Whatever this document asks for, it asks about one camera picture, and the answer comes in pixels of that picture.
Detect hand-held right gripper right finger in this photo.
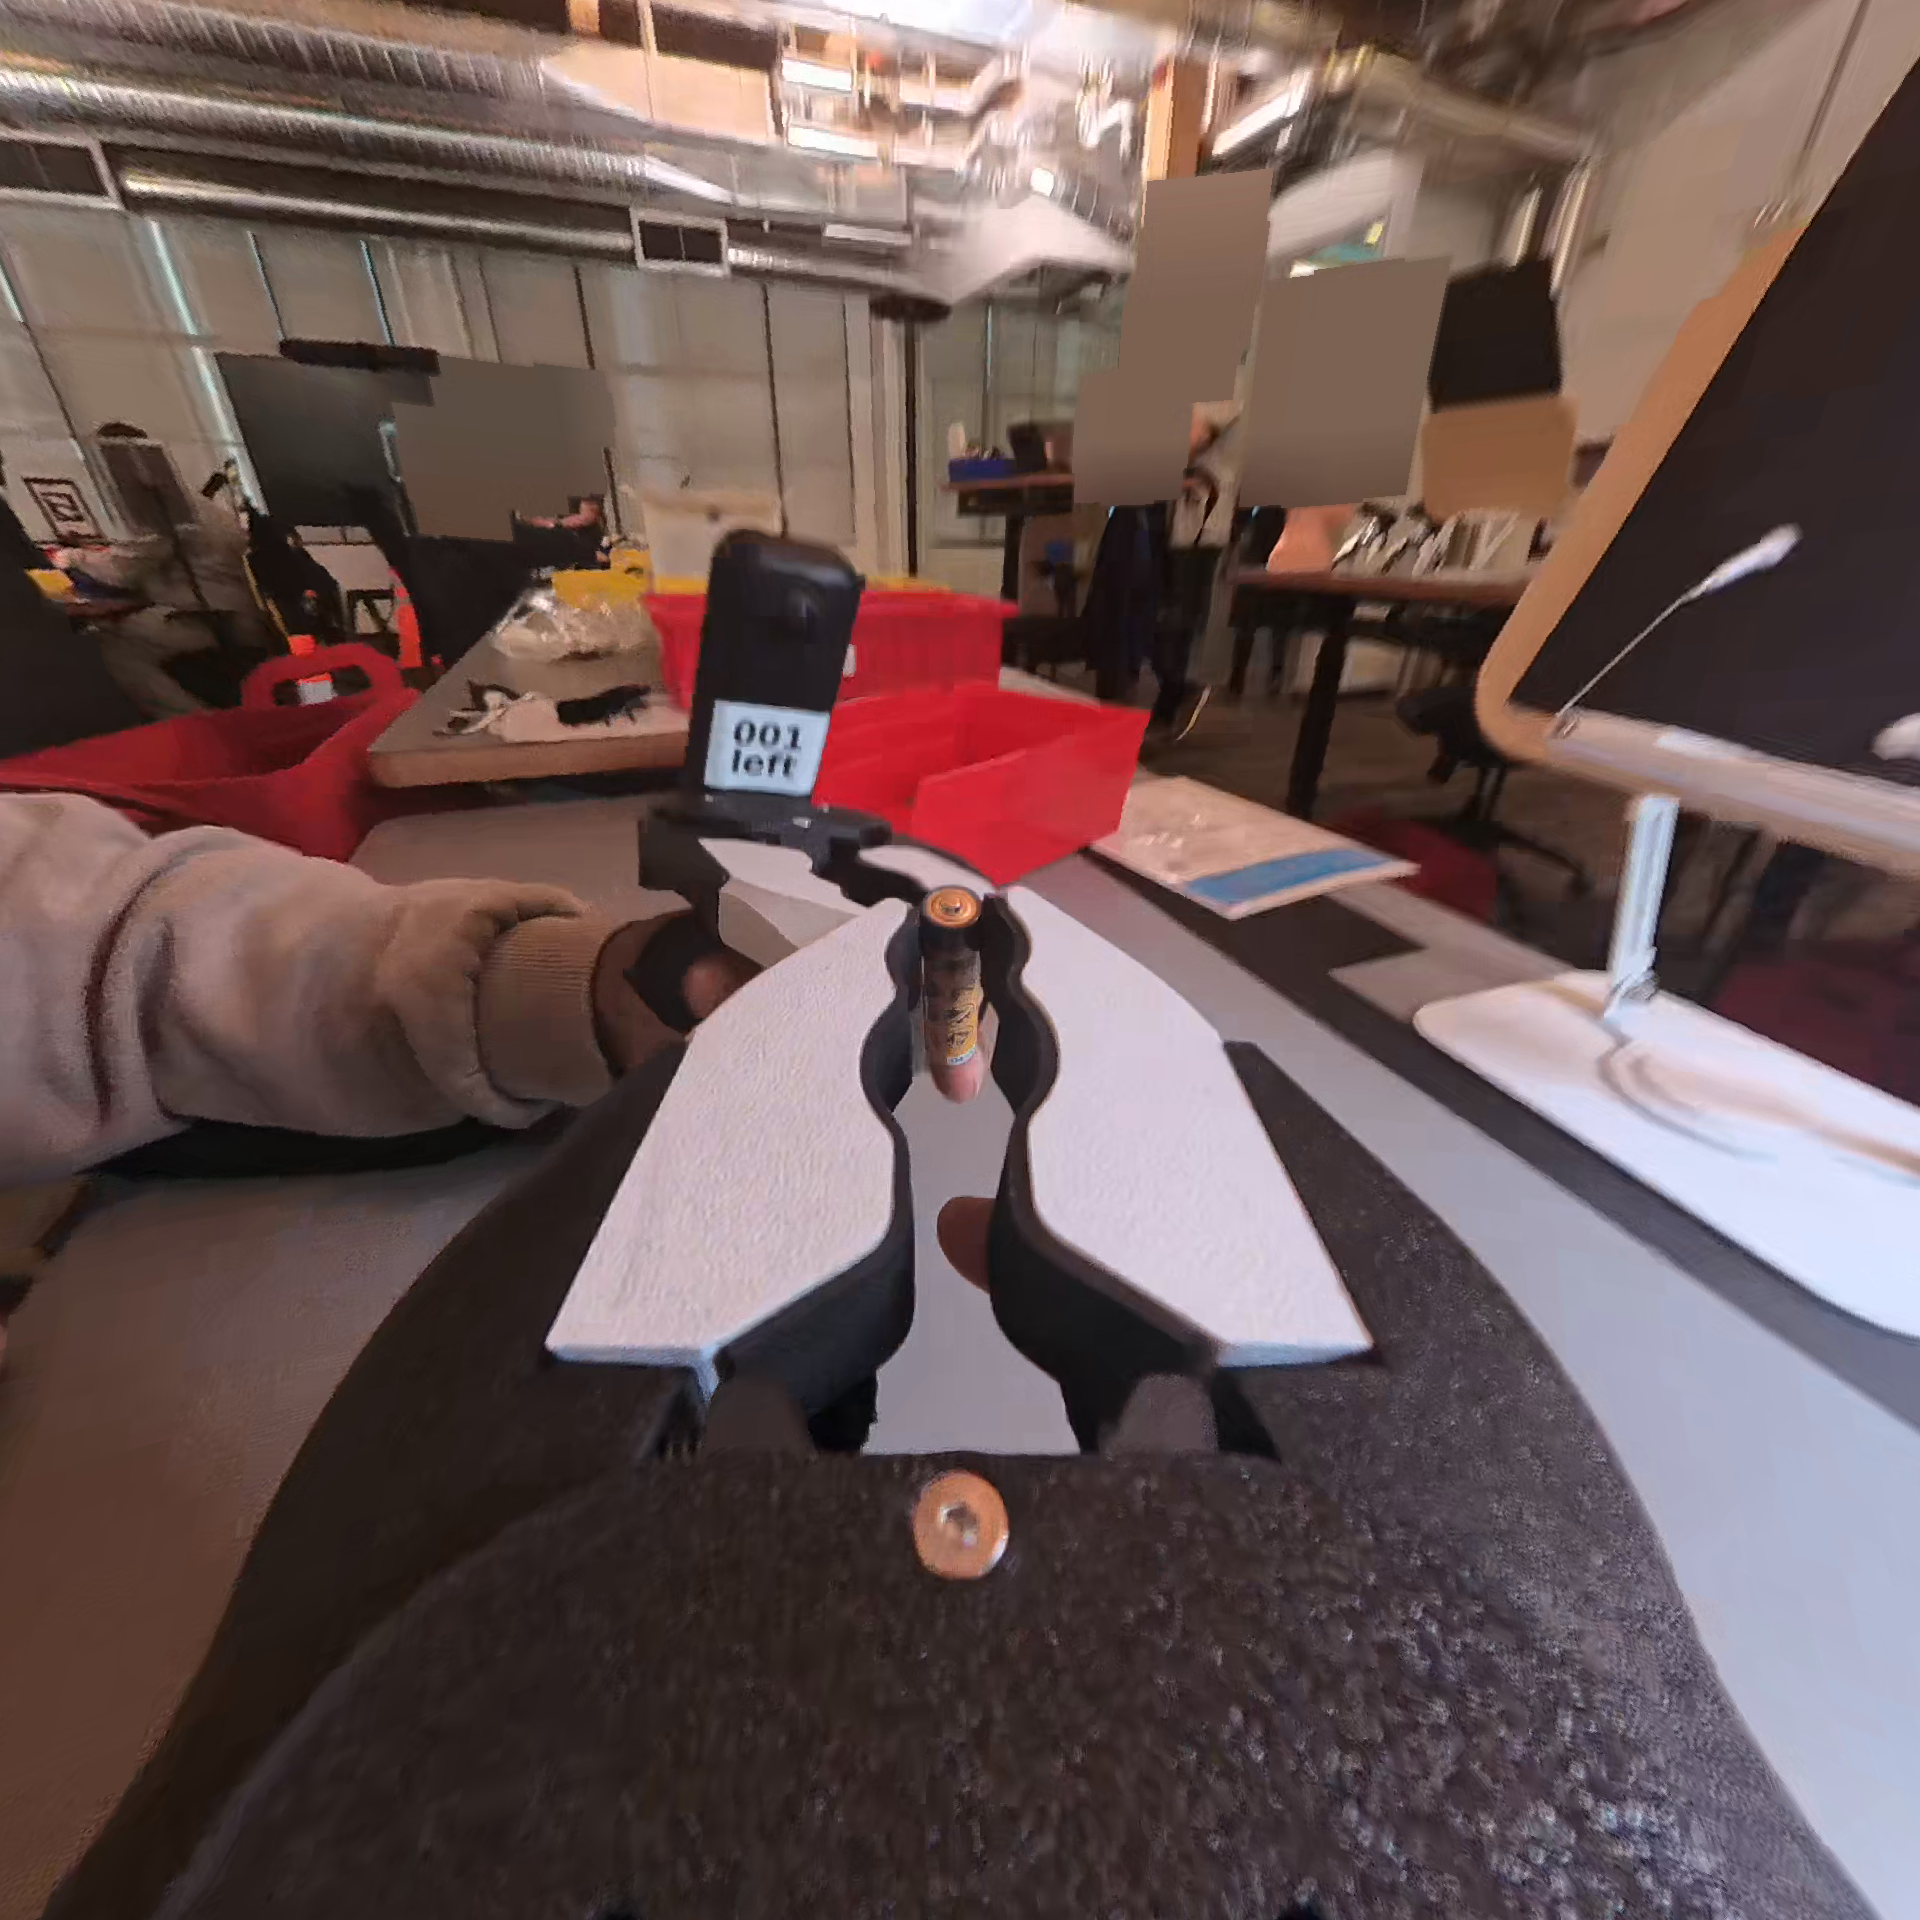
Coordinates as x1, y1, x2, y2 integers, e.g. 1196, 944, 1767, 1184
985, 880, 1377, 1458

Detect red plastic bin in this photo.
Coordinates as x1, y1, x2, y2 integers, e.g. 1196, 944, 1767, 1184
814, 679, 1152, 888

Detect black copper battery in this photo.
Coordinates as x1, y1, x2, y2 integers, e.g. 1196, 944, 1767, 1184
917, 880, 993, 1103

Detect black office chair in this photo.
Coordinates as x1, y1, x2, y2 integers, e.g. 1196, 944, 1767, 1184
1388, 679, 1582, 888

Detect person's dark pants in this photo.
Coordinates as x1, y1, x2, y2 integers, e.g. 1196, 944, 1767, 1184
78, 1103, 581, 1179

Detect brown wooden desk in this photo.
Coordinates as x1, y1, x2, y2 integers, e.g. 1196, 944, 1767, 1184
1230, 569, 1537, 821

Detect white paper with blue band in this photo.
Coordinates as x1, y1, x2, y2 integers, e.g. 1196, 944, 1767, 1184
1094, 774, 1420, 920

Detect grey work table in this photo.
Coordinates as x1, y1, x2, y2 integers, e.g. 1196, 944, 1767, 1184
367, 627, 708, 790

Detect metal air duct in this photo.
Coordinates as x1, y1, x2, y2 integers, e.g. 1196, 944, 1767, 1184
0, 0, 1142, 296

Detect stacked red plastic bins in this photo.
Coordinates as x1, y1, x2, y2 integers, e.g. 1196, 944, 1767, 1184
641, 584, 1012, 701

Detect clear plastic bag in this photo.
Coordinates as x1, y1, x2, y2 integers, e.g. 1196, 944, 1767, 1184
495, 591, 658, 660

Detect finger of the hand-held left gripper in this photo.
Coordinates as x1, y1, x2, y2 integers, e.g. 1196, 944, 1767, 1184
699, 842, 870, 969
856, 842, 985, 912

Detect tall wooden desk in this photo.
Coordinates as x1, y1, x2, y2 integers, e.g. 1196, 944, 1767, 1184
946, 469, 1077, 605

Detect person's left hand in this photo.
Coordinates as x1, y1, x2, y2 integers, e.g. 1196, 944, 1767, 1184
590, 900, 762, 1072

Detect beige cardboard sheet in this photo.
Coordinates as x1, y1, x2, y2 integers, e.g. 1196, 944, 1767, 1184
1420, 393, 1582, 527

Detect black monitor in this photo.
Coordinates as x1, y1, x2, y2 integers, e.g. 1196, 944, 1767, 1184
1427, 262, 1569, 407

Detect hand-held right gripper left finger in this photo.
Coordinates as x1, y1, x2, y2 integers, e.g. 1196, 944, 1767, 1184
545, 900, 917, 1451

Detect large black screen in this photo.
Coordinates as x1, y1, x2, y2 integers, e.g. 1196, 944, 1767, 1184
216, 341, 440, 532

